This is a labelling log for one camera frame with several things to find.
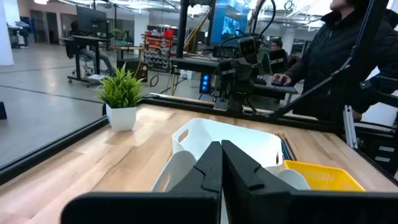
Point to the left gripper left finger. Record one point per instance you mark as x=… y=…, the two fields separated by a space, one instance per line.
x=186 y=205

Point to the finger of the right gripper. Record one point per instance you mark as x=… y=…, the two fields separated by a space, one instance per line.
x=222 y=99
x=237 y=101

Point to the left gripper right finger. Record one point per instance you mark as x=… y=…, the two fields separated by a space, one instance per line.
x=264 y=205

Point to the black LED tower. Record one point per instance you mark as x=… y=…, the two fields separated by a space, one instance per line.
x=205 y=83

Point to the white plastic bin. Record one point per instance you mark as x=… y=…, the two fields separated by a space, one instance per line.
x=236 y=137

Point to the light grey plastic bin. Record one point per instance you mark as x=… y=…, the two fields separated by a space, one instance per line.
x=177 y=169

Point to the person's hand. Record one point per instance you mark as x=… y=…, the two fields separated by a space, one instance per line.
x=282 y=79

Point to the person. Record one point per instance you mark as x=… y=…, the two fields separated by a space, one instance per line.
x=74 y=29
x=329 y=49
x=276 y=44

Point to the black work desk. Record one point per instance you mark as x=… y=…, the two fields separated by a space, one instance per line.
x=192 y=63

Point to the blue display screen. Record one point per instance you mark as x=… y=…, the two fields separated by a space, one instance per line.
x=228 y=21

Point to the yellow plastic basket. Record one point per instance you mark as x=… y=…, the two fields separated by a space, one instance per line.
x=323 y=177

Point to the red orange parts shelf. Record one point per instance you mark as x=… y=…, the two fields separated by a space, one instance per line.
x=158 y=49

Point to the black computer case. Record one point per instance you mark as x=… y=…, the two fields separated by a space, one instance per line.
x=132 y=70

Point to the green plant white pot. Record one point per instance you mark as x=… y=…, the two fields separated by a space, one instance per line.
x=121 y=102

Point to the black control box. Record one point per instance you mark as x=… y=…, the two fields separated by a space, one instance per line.
x=373 y=146

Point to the black standing desk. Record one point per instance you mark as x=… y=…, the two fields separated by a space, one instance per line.
x=77 y=56

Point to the black monitor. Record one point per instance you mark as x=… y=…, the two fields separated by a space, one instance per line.
x=91 y=20

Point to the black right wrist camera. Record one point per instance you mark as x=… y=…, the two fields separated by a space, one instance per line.
x=247 y=46

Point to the black vertical post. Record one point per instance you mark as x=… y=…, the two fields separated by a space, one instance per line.
x=183 y=28

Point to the silver aluminium post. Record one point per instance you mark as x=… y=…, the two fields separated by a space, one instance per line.
x=349 y=124

